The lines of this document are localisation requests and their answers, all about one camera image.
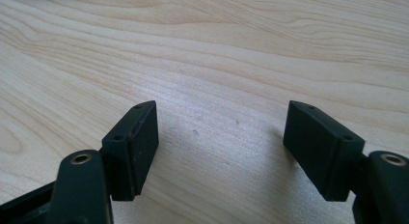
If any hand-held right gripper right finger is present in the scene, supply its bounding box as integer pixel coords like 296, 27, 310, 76
283, 99, 367, 203

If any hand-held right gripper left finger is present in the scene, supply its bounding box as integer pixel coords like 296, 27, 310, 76
99, 99, 160, 202

